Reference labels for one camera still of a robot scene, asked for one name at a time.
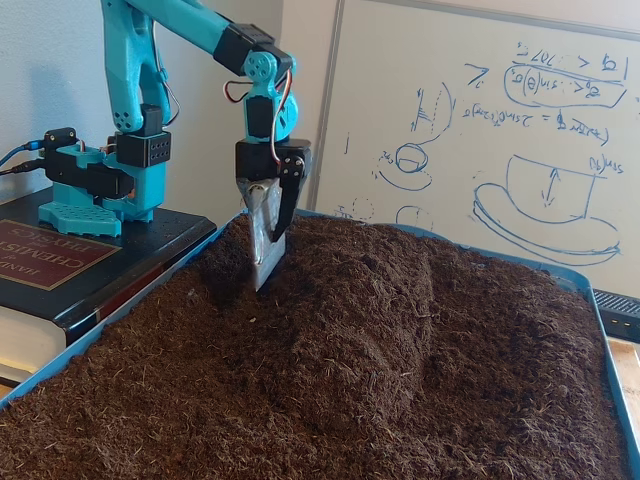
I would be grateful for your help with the brown soil bed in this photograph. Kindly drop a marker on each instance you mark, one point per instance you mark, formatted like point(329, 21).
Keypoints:
point(350, 380)

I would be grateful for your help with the black chemistry handbook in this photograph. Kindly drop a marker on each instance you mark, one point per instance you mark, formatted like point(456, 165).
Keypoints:
point(40, 280)

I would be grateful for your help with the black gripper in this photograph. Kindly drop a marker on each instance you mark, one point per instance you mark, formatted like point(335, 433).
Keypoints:
point(257, 161)

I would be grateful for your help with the black grille device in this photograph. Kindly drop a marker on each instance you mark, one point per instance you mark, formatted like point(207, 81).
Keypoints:
point(620, 310)

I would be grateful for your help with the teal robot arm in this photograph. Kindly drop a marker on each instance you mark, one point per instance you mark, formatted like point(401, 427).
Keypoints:
point(125, 65)

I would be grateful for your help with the blue plastic tray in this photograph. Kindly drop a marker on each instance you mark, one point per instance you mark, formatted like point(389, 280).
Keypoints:
point(565, 270)

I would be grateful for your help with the whiteboard with blue drawings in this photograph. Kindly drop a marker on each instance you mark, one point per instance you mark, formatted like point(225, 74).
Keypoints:
point(500, 150)

